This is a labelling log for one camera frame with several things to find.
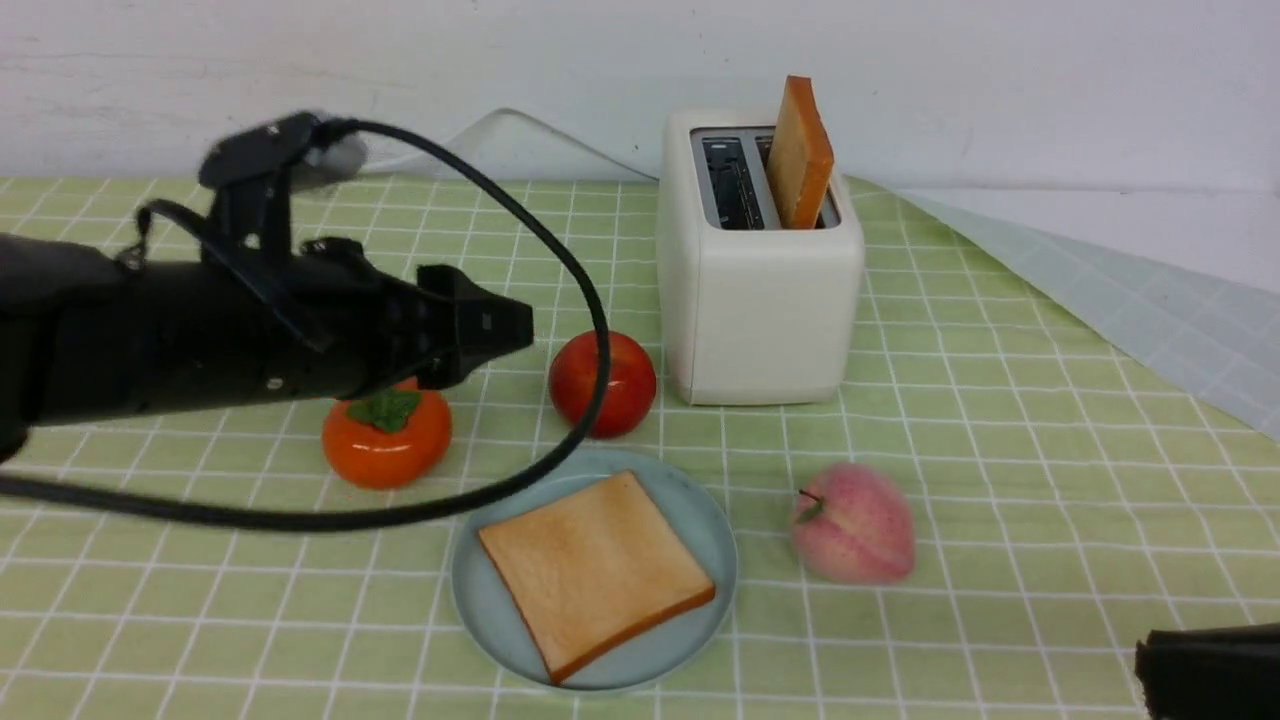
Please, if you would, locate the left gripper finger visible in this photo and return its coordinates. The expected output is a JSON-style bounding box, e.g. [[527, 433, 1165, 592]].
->
[[416, 265, 534, 351], [413, 346, 481, 391]]

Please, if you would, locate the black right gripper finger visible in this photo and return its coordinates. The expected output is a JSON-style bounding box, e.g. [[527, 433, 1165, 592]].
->
[[1135, 624, 1279, 719]]

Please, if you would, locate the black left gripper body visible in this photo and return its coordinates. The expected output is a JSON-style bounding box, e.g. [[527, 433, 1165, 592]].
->
[[205, 238, 442, 398]]

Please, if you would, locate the toast slice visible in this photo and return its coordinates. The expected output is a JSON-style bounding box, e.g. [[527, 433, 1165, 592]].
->
[[765, 76, 835, 231], [477, 468, 722, 688]]

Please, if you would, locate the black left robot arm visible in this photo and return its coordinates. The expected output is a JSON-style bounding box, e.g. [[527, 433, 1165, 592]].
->
[[1, 234, 534, 430]]

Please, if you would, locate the orange persimmon with leaf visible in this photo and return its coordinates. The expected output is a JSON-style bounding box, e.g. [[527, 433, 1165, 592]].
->
[[321, 378, 454, 491]]

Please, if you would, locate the red apple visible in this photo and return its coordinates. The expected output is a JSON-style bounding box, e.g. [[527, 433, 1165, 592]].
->
[[548, 331, 658, 439]]

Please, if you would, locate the white two-slot toaster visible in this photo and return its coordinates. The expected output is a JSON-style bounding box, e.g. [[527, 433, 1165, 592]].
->
[[655, 109, 865, 406]]

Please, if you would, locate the light blue round plate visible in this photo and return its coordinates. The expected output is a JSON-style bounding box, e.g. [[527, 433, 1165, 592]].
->
[[449, 448, 739, 696]]

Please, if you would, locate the green checkered tablecloth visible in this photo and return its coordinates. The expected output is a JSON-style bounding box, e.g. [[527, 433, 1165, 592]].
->
[[1, 181, 1279, 719]]

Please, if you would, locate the pink peach with leaf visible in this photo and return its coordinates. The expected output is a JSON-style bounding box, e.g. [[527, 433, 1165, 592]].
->
[[788, 462, 916, 585]]

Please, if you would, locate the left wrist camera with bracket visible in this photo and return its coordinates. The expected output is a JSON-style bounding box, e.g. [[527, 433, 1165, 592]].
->
[[134, 111, 369, 351]]

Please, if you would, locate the black cable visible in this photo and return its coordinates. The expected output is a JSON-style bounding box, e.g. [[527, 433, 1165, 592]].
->
[[0, 118, 613, 532]]

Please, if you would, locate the white power cord with plug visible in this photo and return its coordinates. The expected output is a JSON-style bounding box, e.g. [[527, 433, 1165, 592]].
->
[[365, 108, 659, 183]]

